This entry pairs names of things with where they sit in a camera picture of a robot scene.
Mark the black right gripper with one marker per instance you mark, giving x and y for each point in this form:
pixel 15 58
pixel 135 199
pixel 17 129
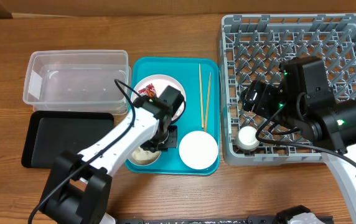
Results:
pixel 256 97

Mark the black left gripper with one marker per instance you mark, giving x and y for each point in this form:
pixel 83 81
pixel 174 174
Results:
pixel 172 140

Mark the grey bowl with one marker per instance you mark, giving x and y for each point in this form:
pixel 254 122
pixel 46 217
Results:
pixel 155 158

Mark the white ceramic cup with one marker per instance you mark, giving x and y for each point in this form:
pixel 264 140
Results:
pixel 246 139

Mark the red snack wrapper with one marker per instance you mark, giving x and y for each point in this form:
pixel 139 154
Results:
pixel 148 90

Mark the white rice grains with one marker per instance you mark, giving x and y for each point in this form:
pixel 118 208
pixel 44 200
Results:
pixel 142 156

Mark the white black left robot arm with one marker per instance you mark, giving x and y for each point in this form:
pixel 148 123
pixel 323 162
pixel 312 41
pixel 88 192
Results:
pixel 78 187

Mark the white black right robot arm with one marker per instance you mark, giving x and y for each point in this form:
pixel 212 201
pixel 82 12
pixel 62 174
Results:
pixel 304 103

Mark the grey plastic dishwasher rack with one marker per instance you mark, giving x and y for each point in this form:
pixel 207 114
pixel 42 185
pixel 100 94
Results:
pixel 251 46

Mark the clear plastic waste bin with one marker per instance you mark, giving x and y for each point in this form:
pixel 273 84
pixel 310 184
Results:
pixel 77 80

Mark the pink shallow bowl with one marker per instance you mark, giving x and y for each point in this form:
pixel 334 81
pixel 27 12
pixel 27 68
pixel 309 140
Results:
pixel 198 150

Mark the right wooden chopstick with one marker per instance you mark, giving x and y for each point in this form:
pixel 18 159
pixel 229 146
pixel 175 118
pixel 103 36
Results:
pixel 207 102

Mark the wooden chopstick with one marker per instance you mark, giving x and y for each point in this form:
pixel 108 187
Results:
pixel 201 97
pixel 207 102

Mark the pink round plate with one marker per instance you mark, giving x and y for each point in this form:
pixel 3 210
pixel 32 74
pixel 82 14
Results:
pixel 162 82

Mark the teal plastic tray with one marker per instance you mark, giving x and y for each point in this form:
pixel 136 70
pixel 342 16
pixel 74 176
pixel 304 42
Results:
pixel 186 72

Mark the left wooden chopstick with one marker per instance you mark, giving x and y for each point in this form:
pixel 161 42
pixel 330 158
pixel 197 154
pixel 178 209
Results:
pixel 201 97

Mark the black plastic tray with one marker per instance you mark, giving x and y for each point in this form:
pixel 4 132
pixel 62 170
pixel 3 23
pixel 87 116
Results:
pixel 52 132

